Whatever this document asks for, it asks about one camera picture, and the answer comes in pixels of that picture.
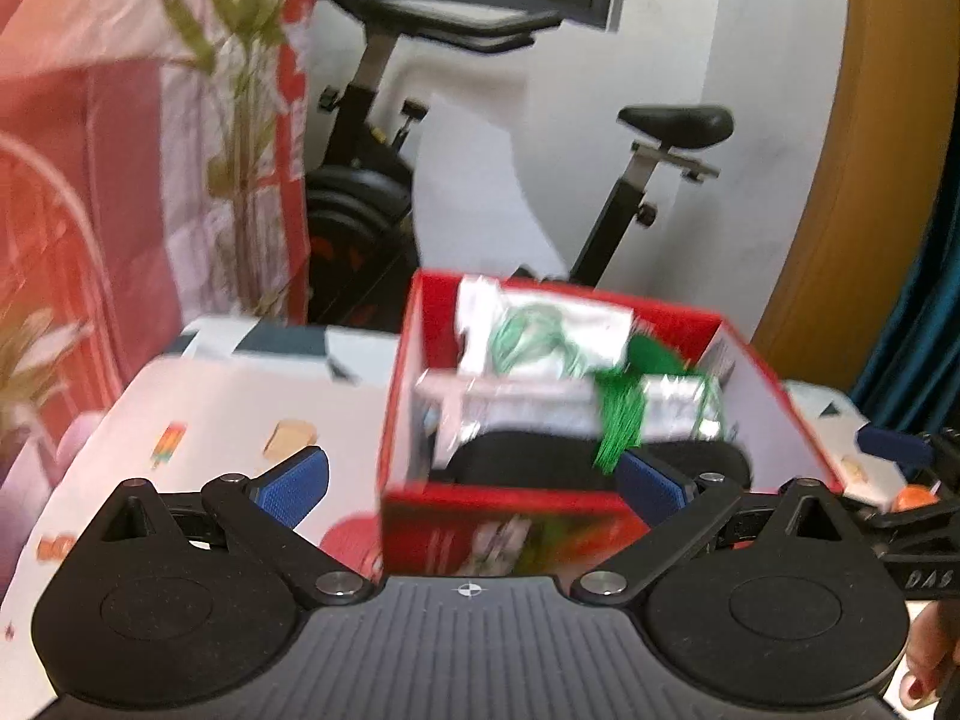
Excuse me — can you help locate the black exercise bike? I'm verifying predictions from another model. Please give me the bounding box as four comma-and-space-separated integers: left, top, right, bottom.
303, 0, 737, 332

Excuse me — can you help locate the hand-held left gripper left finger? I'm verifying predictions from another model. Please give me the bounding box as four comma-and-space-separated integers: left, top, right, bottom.
86, 446, 376, 612

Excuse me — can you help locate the black cloth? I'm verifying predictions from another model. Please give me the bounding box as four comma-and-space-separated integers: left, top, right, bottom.
430, 429, 752, 490

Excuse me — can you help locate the person's right hand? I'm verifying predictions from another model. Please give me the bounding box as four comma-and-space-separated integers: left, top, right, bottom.
903, 600, 960, 710

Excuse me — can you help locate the teal pleated curtain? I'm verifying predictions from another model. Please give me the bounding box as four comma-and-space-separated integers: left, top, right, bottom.
850, 157, 960, 437

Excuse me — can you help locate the white curved paper sheet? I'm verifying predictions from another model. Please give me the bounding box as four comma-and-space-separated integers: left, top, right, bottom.
408, 92, 572, 284

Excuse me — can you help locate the clear packet with green contents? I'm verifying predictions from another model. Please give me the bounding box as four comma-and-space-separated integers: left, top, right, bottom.
637, 373, 727, 445

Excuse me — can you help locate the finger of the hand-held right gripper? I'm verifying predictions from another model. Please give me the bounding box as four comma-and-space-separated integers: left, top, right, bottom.
858, 425, 960, 470
840, 499, 960, 554

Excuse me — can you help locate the red plant printed backdrop cloth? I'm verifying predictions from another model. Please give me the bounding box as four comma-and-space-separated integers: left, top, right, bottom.
0, 0, 317, 470

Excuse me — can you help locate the white packet with green cord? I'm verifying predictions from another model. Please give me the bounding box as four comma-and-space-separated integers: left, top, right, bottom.
454, 276, 637, 382

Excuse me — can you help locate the small orange toy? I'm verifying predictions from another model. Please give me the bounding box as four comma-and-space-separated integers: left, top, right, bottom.
895, 485, 943, 515

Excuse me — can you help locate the white plastic packet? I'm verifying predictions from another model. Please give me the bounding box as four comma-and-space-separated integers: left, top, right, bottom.
415, 370, 602, 442

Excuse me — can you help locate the red cardboard box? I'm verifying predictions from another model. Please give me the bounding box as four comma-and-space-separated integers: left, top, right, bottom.
378, 268, 846, 580

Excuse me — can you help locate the wooden door panel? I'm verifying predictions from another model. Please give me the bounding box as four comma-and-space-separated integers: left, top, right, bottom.
748, 0, 960, 395

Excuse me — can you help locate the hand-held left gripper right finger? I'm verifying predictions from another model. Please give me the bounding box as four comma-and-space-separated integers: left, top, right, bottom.
571, 450, 864, 611

